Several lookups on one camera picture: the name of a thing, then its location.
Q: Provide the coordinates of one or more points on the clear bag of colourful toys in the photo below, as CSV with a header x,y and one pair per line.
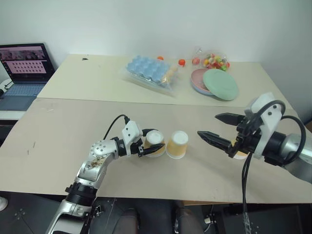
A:
x,y
214,61

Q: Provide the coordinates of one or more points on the green plate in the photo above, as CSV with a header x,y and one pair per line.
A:
x,y
220,84

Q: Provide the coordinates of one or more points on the open blue laptop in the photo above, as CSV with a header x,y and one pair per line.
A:
x,y
22,63

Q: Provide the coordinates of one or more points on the pink plate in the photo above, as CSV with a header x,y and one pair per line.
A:
x,y
197,78

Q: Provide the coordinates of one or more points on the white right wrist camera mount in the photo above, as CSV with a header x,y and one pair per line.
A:
x,y
268,117

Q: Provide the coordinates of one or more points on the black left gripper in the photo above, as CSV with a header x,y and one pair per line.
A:
x,y
137,149

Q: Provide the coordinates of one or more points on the blue egg tray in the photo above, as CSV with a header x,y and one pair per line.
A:
x,y
146,67

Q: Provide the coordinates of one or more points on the light blue plate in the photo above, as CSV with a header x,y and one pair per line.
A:
x,y
202,91

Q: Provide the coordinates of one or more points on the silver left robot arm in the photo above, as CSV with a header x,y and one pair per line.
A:
x,y
97,168

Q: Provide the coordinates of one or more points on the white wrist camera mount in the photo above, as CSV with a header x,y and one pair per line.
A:
x,y
268,117
131,131

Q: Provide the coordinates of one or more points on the clear plastic bag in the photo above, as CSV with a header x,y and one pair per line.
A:
x,y
170,85

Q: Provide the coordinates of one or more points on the orange paper cup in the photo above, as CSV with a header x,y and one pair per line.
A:
x,y
241,154
176,146
154,137

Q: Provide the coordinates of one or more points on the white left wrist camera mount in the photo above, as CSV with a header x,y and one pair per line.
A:
x,y
131,131

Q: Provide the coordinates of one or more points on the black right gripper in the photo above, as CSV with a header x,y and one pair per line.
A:
x,y
245,141

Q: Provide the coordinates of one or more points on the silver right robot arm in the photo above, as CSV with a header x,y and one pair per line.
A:
x,y
297,150

